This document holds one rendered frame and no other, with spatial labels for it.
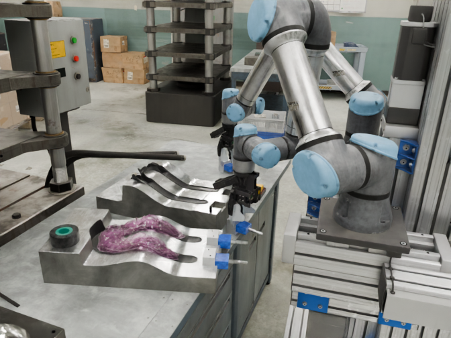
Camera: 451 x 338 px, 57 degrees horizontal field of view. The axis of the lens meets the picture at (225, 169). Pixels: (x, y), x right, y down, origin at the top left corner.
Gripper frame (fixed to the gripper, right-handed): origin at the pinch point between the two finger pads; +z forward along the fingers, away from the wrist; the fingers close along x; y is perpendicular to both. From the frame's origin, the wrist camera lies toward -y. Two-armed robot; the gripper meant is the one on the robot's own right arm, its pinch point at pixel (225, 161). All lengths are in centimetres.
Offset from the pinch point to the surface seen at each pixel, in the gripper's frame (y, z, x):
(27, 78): -30, -43, -75
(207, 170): -6.2, 4.5, -5.9
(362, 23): -239, -34, 545
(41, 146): -30, -17, -73
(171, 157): -23.4, 0.8, -14.6
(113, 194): -1, -2, -59
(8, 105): -362, 46, 13
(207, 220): 38, -1, -45
